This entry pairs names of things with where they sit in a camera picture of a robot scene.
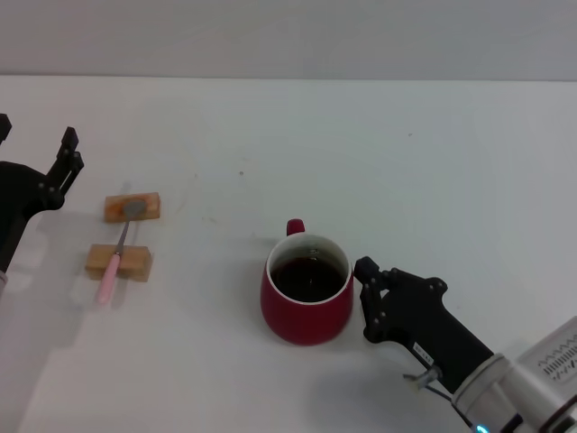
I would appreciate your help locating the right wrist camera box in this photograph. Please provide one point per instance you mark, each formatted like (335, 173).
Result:
(554, 352)

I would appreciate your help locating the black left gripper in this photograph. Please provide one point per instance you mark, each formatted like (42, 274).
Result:
(18, 194)

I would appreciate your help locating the notched plain wooden block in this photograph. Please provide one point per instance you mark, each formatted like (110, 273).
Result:
(133, 261)

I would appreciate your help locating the wooden block with orange stain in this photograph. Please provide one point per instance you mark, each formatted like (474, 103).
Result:
(115, 208)

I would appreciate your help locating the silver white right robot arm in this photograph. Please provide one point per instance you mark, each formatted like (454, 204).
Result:
(487, 392)

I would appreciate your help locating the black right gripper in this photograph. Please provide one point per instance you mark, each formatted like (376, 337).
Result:
(424, 315)

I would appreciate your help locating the red cup with coffee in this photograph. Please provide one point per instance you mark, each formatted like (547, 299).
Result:
(306, 320)

